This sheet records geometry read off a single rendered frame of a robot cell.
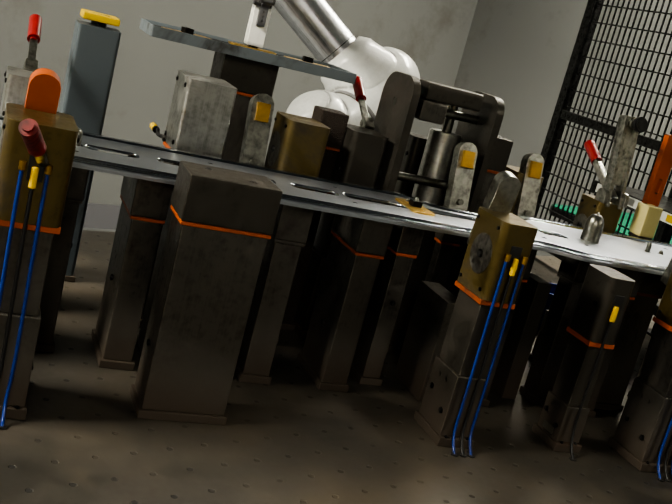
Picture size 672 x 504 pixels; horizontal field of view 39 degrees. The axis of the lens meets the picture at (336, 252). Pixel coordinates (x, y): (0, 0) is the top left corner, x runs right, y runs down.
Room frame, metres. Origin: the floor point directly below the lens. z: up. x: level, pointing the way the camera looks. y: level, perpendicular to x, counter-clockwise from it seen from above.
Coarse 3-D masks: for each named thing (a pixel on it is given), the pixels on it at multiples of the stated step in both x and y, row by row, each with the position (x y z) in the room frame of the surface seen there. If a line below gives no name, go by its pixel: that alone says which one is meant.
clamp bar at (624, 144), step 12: (624, 120) 1.80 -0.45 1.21; (636, 120) 1.78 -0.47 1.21; (624, 132) 1.80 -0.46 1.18; (636, 132) 1.81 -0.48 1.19; (624, 144) 1.81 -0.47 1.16; (612, 156) 1.80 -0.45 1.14; (624, 156) 1.81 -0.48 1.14; (612, 168) 1.79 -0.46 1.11; (624, 168) 1.81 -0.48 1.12; (612, 180) 1.78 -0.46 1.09; (624, 180) 1.80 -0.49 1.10; (624, 192) 1.79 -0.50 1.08
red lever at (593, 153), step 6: (588, 144) 1.89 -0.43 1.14; (594, 144) 1.89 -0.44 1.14; (588, 150) 1.89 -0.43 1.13; (594, 150) 1.88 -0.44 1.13; (588, 156) 1.89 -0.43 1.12; (594, 156) 1.87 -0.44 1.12; (600, 156) 1.87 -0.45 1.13; (594, 162) 1.86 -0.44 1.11; (600, 162) 1.86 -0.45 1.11; (600, 168) 1.84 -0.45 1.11; (600, 174) 1.84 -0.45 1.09; (600, 180) 1.83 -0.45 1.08; (612, 192) 1.80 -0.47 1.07; (612, 198) 1.79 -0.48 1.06
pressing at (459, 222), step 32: (0, 128) 1.25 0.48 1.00; (96, 160) 1.22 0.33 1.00; (128, 160) 1.27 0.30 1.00; (160, 160) 1.34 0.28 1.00; (192, 160) 1.39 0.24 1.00; (224, 160) 1.44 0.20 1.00; (288, 192) 1.34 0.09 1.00; (320, 192) 1.40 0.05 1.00; (352, 192) 1.48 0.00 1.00; (384, 192) 1.55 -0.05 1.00; (416, 224) 1.39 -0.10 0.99; (448, 224) 1.42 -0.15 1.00; (544, 224) 1.66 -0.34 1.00; (576, 256) 1.48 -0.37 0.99; (608, 256) 1.51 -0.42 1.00; (640, 256) 1.59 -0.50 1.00
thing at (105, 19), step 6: (84, 12) 1.57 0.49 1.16; (90, 12) 1.57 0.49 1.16; (96, 12) 1.62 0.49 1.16; (84, 18) 1.57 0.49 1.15; (90, 18) 1.57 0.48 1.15; (96, 18) 1.57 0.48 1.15; (102, 18) 1.58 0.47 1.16; (108, 18) 1.58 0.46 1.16; (114, 18) 1.59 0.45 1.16; (96, 24) 1.59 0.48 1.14; (102, 24) 1.60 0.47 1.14; (114, 24) 1.59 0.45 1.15
